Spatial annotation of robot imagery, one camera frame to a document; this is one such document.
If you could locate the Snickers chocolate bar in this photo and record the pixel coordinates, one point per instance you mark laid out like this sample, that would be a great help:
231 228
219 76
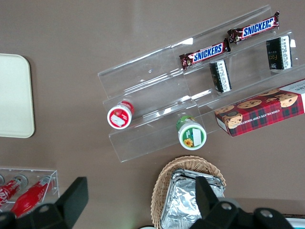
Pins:
256 26
207 53

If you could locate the clear acrylic bottle box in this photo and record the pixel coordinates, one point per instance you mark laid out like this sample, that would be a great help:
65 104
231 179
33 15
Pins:
53 183

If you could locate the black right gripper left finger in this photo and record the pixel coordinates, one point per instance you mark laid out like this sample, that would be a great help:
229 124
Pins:
71 200

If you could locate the black chocolate pack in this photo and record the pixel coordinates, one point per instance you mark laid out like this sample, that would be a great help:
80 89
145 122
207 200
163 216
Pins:
220 76
278 53

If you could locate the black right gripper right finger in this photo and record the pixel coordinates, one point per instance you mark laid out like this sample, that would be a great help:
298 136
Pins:
207 200

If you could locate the red lidded yogurt cup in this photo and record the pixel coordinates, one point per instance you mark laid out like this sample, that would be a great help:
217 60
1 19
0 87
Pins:
119 117

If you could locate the green lidded yogurt cup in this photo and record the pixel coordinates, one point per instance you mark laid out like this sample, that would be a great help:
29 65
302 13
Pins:
191 136

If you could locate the clear acrylic tiered display stand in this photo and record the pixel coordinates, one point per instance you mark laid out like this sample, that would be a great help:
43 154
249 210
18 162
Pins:
152 78

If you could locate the red tartan cookie box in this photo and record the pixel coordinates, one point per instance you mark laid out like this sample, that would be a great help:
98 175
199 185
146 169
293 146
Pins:
262 112

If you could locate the cream plastic tray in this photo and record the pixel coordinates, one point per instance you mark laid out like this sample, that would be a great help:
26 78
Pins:
14 95

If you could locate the stack of aluminium foil trays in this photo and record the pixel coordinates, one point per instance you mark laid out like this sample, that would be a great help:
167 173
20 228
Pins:
183 202

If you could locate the light wicker basket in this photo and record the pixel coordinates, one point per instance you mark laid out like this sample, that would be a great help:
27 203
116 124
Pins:
162 183

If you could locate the red cola bottle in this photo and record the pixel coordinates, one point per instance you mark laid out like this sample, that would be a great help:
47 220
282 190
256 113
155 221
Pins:
28 199
8 190

